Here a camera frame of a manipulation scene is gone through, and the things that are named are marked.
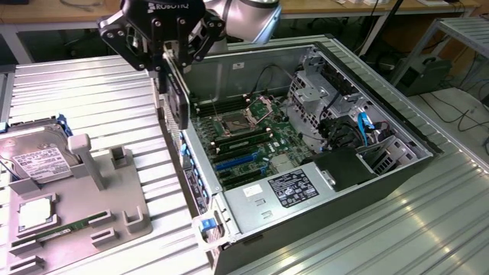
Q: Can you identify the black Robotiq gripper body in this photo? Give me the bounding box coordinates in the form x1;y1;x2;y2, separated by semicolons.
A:
121;0;209;42

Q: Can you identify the black low-profile graphics card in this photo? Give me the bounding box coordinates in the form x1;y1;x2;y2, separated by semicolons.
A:
162;41;190;130

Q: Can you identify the thin metal locking lever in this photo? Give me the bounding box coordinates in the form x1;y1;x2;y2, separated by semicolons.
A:
210;93;221;119

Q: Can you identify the metal socket cover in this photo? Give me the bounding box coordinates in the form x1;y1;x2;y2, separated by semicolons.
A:
246;96;282;118

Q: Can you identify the CPU socket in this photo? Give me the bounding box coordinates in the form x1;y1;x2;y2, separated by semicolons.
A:
217;113;257;135

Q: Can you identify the silver metal drive cage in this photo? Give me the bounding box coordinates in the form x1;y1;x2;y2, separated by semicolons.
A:
285;68;370;150

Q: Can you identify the green RAM stick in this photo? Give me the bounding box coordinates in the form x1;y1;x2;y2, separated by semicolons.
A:
217;135;273;152
33;211;108;239

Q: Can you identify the green motherboard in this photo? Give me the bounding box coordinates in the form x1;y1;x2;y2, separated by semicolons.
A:
189;93;318;191

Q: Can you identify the blue expansion slot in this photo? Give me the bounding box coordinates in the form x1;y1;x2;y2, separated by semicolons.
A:
213;153;257;170

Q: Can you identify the hard disk with blue carrier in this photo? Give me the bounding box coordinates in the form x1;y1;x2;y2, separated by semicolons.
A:
0;114;84;184

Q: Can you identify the black expansion slot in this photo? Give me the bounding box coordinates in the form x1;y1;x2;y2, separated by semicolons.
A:
222;174;269;187
219;167;265;180

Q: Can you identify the silver chipset heatsink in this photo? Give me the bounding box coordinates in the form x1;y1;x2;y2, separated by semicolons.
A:
273;156;302;173

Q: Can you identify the black plastic shroud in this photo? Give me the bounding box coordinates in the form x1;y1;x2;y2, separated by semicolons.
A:
299;147;377;193

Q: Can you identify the dark equipment box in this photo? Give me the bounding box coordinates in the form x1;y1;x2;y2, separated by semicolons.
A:
397;54;454;97

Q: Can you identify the grey plastic parts rack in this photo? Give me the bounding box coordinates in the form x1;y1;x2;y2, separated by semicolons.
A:
5;133;153;274

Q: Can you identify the silver power supply unit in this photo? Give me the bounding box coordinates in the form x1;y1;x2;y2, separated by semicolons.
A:
222;167;337;234

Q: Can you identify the silver disk bay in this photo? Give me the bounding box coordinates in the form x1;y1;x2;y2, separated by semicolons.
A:
354;135;434;176

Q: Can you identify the silver CPU chip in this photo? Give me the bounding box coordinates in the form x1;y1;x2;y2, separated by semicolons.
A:
18;199;54;227

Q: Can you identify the grey metal slat table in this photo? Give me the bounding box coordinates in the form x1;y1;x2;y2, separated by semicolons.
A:
393;17;489;87

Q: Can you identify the open black PC case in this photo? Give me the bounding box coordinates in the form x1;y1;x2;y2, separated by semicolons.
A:
154;40;445;275

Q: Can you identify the black looped wire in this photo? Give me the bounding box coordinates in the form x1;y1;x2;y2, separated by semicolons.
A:
257;64;295;95

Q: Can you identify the wooden desk grey frame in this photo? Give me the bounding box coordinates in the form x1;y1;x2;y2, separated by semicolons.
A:
0;0;126;65
279;0;478;21

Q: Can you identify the black wire bundle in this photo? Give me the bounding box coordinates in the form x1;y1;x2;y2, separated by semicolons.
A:
315;116;363;151

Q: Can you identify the blue flat wire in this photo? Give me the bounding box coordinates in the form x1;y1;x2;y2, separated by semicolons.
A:
357;111;374;147

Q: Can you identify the dark disk wire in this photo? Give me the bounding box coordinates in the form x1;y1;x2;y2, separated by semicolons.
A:
0;156;20;180

